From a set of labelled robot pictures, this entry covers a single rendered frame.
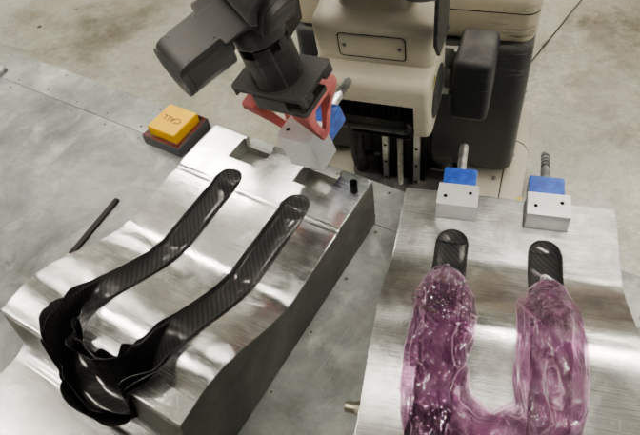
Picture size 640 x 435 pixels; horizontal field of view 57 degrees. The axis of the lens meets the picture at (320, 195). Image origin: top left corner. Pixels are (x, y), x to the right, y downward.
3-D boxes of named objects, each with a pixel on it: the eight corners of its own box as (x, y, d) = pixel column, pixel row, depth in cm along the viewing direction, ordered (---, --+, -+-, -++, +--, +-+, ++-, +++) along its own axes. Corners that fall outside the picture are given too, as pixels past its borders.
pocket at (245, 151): (251, 153, 87) (246, 135, 84) (281, 164, 85) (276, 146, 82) (233, 173, 85) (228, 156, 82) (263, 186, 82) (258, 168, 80)
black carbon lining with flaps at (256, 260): (226, 174, 82) (209, 124, 75) (324, 213, 76) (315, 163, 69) (38, 385, 65) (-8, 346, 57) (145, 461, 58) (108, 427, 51)
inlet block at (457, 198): (445, 157, 85) (447, 130, 81) (480, 161, 84) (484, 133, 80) (434, 228, 77) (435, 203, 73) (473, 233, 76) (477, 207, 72)
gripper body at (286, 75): (307, 113, 62) (282, 62, 57) (235, 98, 68) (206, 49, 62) (336, 70, 65) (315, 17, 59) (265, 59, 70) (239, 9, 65)
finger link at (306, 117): (328, 161, 69) (300, 106, 61) (279, 148, 72) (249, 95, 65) (354, 118, 71) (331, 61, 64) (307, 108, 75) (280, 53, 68)
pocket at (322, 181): (313, 176, 82) (310, 158, 80) (346, 188, 80) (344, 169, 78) (296, 198, 80) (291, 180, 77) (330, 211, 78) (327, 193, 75)
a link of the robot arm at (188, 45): (299, -9, 50) (232, -82, 50) (192, 73, 48) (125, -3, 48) (292, 49, 62) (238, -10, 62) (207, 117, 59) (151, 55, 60)
